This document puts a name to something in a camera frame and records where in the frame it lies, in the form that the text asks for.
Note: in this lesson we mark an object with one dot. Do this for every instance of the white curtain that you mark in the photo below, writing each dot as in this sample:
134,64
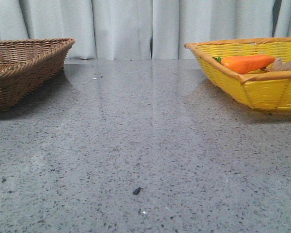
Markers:
142,29

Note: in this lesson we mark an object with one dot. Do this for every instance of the orange toy carrot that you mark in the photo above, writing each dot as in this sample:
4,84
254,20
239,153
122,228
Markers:
245,64

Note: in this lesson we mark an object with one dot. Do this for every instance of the yellow woven basket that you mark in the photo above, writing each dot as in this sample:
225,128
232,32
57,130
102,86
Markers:
258,89

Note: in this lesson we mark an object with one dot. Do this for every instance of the brown wicker basket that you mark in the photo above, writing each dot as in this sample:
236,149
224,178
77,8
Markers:
26,64

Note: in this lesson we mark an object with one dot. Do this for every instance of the brown ginger root toy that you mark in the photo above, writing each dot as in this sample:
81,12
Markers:
278,65

